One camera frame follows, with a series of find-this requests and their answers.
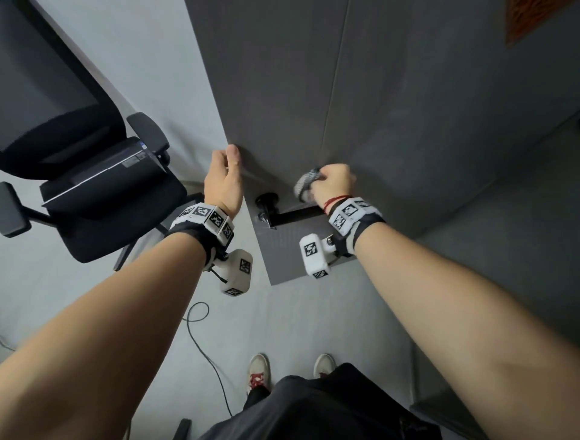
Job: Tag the grey cleaning cloth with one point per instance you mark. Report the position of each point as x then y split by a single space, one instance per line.
304 186

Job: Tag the person's left hand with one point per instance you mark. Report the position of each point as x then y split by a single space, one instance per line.
224 190

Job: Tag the person's right forearm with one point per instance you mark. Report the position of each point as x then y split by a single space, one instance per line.
476 326

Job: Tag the black office chair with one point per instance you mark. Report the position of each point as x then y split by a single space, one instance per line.
45 136

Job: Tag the person's left forearm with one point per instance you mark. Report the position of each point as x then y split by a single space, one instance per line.
99 353

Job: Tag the black clothing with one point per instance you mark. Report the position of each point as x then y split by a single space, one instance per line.
326 408

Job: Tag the black laptop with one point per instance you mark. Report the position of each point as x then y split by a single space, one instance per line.
104 177

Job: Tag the person's right hand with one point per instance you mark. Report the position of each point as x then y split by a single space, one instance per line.
337 183

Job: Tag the black white marker wristband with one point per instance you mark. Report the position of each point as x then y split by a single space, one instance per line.
355 224
199 226

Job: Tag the red gold paper decoration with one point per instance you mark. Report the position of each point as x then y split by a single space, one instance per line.
534 18

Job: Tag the grey door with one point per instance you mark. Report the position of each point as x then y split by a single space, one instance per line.
385 113

